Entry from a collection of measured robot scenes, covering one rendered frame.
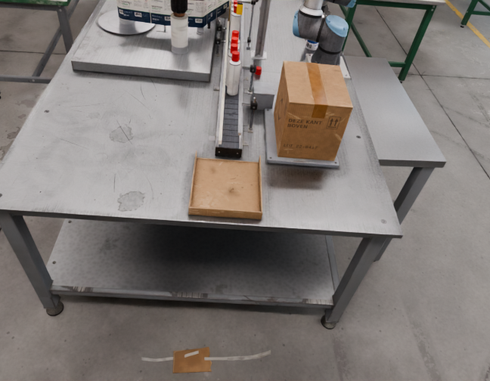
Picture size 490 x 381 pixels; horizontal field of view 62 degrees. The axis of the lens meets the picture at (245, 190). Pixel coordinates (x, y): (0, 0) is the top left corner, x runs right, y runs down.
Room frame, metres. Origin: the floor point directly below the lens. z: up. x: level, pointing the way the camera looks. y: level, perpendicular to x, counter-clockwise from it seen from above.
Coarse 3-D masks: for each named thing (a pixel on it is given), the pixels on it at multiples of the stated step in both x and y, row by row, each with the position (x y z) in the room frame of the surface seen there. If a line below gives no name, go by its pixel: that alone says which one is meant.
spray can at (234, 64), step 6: (234, 54) 1.62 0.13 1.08; (234, 60) 1.62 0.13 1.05; (234, 66) 1.61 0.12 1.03; (228, 72) 1.63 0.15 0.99; (234, 72) 1.61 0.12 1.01; (228, 78) 1.62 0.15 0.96; (234, 78) 1.62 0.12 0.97; (228, 84) 1.62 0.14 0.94; (234, 84) 1.62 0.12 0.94; (228, 90) 1.62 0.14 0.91; (234, 90) 1.62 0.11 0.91
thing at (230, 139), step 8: (232, 96) 1.61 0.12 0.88; (224, 104) 1.54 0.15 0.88; (232, 104) 1.55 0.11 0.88; (224, 112) 1.48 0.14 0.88; (232, 112) 1.49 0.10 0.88; (224, 120) 1.42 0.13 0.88; (232, 120) 1.43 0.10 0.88; (224, 128) 1.37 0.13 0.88; (232, 128) 1.38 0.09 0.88; (224, 136) 1.32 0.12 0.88; (232, 136) 1.32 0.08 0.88; (224, 144) 1.26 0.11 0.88; (232, 144) 1.27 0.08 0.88
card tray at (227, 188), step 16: (208, 160) 1.21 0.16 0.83; (224, 160) 1.22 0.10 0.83; (208, 176) 1.12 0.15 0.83; (224, 176) 1.13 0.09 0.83; (240, 176) 1.14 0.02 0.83; (256, 176) 1.16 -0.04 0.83; (192, 192) 1.02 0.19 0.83; (208, 192) 1.03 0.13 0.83; (224, 192) 1.05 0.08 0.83; (240, 192) 1.06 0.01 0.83; (256, 192) 1.07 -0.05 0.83; (192, 208) 0.92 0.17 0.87; (208, 208) 0.93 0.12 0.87; (224, 208) 0.97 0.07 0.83; (240, 208) 0.98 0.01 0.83; (256, 208) 0.99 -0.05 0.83
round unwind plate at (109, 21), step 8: (104, 16) 2.20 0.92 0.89; (112, 16) 2.21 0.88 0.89; (104, 24) 2.10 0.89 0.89; (112, 24) 2.11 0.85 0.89; (120, 24) 2.13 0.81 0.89; (128, 24) 2.14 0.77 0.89; (136, 24) 2.15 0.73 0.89; (144, 24) 2.17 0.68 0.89; (152, 24) 2.18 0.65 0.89; (112, 32) 2.03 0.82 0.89; (120, 32) 2.04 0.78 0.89; (128, 32) 2.05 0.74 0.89; (136, 32) 2.07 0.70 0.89
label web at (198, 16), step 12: (168, 0) 2.14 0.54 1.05; (192, 0) 2.16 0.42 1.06; (204, 0) 2.19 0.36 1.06; (216, 0) 2.31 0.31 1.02; (228, 0) 2.44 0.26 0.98; (168, 12) 2.14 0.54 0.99; (192, 12) 2.16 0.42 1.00; (204, 12) 2.19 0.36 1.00; (216, 12) 2.32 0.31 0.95; (168, 24) 2.14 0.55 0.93; (192, 24) 2.16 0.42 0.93; (204, 24) 2.19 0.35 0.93
